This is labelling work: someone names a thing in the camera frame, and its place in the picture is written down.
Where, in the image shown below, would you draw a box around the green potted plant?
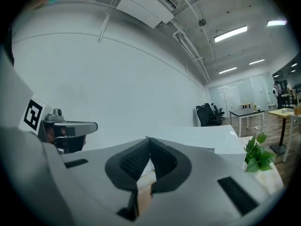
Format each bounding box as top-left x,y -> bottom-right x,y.
243,132 -> 277,174

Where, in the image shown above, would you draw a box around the dark-top table white legs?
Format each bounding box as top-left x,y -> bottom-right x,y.
229,108 -> 265,138

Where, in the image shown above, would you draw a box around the person's left hand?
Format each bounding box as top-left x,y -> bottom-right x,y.
46,127 -> 67,143

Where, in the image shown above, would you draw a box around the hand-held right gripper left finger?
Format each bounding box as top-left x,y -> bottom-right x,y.
58,137 -> 151,226

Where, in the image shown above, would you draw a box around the white ceiling air conditioner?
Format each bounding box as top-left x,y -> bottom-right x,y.
116,0 -> 180,29

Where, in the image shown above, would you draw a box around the yellow desk black leg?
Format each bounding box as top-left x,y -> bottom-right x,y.
268,107 -> 295,155

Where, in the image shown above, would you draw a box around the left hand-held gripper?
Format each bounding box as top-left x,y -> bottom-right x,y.
18,97 -> 98,154

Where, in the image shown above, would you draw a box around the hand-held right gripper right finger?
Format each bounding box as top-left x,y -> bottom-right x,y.
138,137 -> 268,226

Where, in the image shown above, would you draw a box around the black office chair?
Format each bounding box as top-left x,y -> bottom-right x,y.
204,102 -> 224,124
201,104 -> 223,126
211,103 -> 226,121
195,105 -> 217,127

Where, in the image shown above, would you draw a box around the white ceiling pipes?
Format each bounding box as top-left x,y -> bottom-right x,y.
173,20 -> 212,84

